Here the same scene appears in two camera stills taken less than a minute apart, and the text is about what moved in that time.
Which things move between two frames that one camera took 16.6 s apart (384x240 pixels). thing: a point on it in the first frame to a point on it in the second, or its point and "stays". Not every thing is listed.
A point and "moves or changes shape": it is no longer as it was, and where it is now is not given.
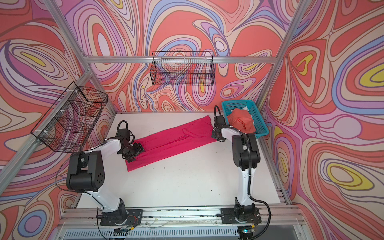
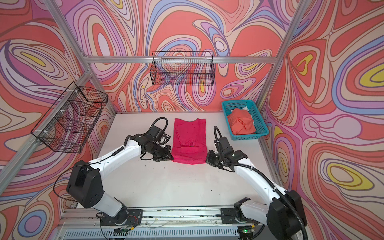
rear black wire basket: [185, 68] stays
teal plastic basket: [260, 125] stays
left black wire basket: [71, 123] stays
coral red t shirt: [242, 120] stays
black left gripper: [139, 149] to [167, 155]
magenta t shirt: [168, 142] moves or changes shape
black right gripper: [215, 135] to [210, 159]
